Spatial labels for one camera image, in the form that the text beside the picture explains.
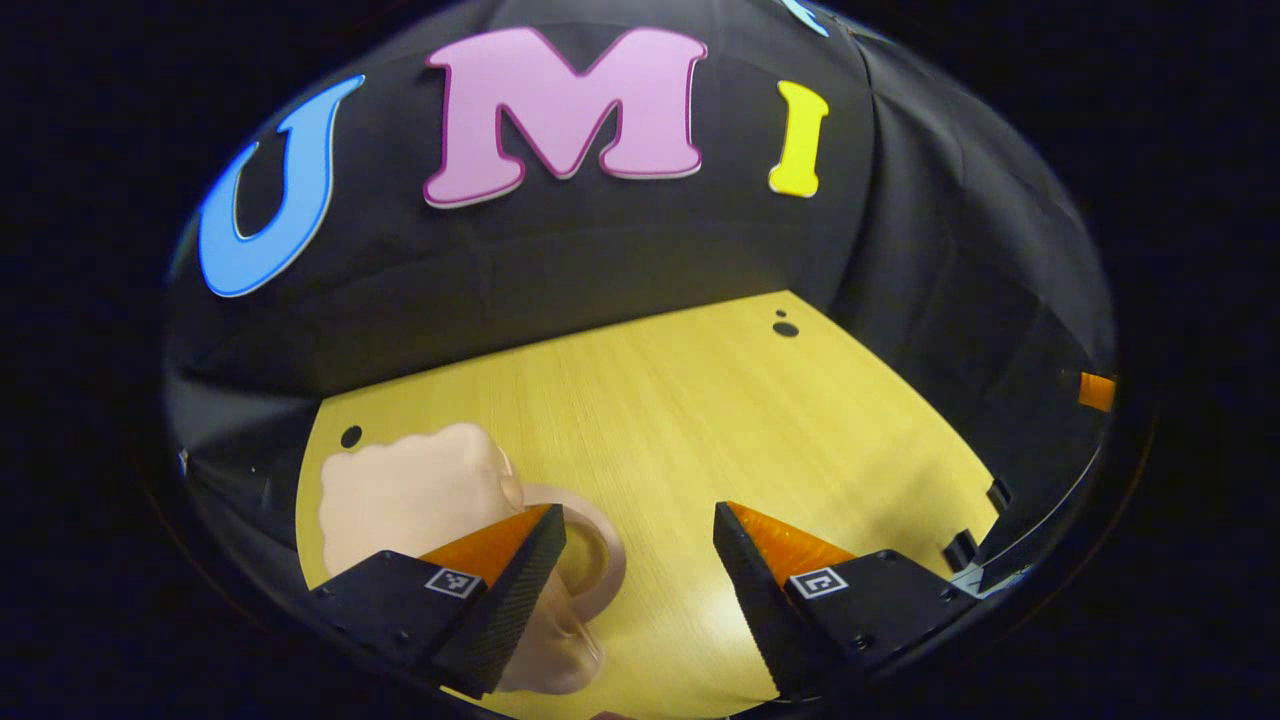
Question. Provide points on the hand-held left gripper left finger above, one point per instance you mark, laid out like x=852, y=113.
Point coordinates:
x=520, y=590

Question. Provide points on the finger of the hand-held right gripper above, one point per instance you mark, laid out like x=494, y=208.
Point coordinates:
x=1096, y=391

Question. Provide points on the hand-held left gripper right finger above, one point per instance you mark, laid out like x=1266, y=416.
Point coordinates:
x=755, y=590

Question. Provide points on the pink suitcase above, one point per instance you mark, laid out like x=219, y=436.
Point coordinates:
x=410, y=500

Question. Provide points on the small black block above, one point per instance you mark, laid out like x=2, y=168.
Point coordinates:
x=960, y=551
x=999, y=495

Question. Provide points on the black backdrop cloth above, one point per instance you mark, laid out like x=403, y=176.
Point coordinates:
x=600, y=260

